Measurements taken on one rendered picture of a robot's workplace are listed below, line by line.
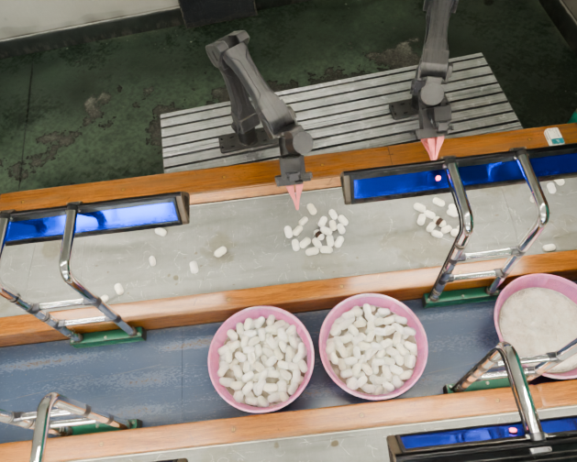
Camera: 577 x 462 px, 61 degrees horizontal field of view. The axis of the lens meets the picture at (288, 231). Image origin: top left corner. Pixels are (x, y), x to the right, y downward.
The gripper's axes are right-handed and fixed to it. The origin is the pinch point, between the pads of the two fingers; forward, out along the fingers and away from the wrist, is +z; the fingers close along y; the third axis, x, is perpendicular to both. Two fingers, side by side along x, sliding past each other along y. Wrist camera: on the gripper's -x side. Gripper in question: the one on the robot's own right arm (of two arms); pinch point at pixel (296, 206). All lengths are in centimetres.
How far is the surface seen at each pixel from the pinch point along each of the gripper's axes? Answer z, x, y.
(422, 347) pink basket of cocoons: 35.7, -22.1, 26.5
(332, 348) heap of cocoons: 34.3, -19.5, 4.4
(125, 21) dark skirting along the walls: -97, 177, -88
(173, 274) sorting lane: 14.5, -2.4, -36.8
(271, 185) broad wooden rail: -5.6, 11.8, -7.0
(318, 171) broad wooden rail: -7.8, 13.2, 7.8
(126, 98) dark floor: -51, 150, -87
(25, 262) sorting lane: 7, 4, -81
